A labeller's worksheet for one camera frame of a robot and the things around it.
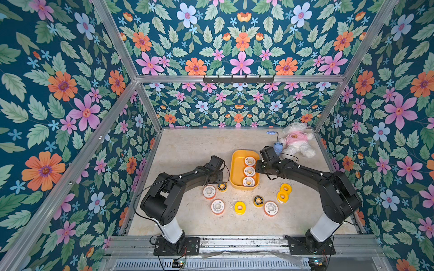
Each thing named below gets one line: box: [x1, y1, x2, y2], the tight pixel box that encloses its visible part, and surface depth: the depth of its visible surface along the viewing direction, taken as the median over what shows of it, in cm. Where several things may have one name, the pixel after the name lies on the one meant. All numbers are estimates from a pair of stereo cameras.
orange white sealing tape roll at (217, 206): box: [210, 198, 225, 216], surface depth 85 cm
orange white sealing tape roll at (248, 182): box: [242, 176, 256, 187], surface depth 93 cm
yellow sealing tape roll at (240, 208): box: [234, 200, 247, 216], surface depth 86 cm
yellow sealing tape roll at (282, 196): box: [276, 190, 289, 204], surface depth 89 cm
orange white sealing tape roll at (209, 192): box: [202, 184, 217, 200], surface depth 90 cm
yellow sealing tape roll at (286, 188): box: [280, 182, 293, 196], surface depth 92 cm
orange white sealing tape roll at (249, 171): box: [243, 165, 256, 177], surface depth 97 cm
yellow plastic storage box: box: [229, 149, 260, 191], surface depth 98 cm
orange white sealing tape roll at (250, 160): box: [244, 155, 256, 166], surface depth 103 cm
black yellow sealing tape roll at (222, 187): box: [217, 182, 228, 193], surface depth 92 cm
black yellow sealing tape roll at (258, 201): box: [252, 195, 265, 208], surface depth 88 cm
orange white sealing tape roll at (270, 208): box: [263, 200, 280, 217], surface depth 85 cm
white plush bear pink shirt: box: [279, 121, 316, 159], surface depth 106 cm
